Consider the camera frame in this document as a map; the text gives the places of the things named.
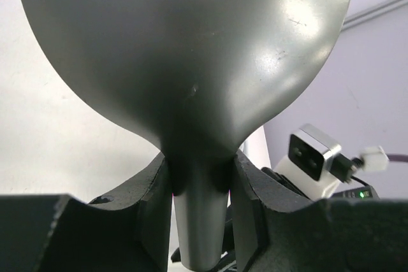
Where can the grey shower head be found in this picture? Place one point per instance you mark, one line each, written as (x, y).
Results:
(193, 77)

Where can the right aluminium frame post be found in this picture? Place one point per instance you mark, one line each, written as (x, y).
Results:
(372, 13)

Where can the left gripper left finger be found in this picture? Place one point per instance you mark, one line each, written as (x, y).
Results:
(129, 233)

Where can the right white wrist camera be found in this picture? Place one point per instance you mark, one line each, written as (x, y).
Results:
(309, 160)

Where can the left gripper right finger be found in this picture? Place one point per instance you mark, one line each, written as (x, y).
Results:
(276, 229)

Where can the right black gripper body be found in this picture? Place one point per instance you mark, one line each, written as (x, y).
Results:
(227, 261)

